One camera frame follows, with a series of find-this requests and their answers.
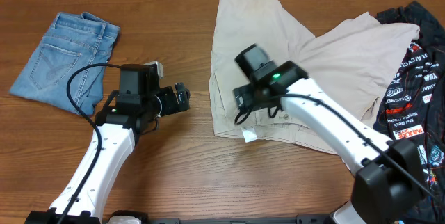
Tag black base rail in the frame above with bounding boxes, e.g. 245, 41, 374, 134
106, 210, 348, 224

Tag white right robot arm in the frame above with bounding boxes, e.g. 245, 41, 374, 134
234, 44, 431, 223

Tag black printed cycling jersey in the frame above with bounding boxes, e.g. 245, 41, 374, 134
373, 1, 444, 223

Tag folded blue denim jeans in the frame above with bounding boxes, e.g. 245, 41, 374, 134
9, 12, 120, 115

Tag beige cotton shorts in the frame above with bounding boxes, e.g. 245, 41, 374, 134
209, 0, 420, 153

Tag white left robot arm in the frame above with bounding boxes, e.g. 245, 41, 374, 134
26, 62, 191, 223

